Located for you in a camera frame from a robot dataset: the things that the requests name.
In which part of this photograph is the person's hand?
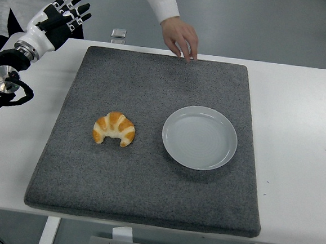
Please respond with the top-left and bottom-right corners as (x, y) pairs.
(157, 15), (202, 64)

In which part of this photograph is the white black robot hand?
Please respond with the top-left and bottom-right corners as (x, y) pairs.
(21, 0), (93, 57)

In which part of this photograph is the golden croissant bread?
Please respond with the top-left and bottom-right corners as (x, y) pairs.
(91, 109), (138, 149)

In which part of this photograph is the round grey plate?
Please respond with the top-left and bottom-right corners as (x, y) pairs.
(159, 103), (241, 174)

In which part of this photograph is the silver floor socket box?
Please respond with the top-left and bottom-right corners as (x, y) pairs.
(110, 28), (128, 39)

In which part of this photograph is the grey felt mat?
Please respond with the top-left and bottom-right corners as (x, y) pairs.
(21, 41), (275, 239)

